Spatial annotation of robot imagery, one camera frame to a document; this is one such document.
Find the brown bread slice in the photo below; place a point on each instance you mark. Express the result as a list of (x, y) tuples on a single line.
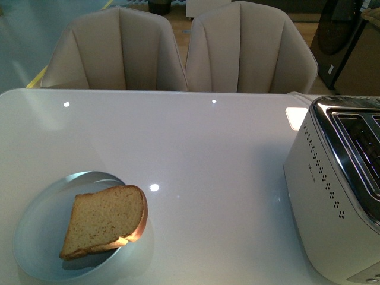
[(105, 220)]

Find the beige chair on left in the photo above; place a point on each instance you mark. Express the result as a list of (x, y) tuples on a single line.
[(116, 49)]

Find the white chrome two-slot toaster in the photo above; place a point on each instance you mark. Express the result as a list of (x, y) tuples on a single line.
[(332, 176)]

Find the light blue round plate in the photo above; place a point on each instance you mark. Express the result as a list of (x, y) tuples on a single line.
[(40, 231)]

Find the woven laundry basket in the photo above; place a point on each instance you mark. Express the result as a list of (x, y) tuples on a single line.
[(160, 7)]

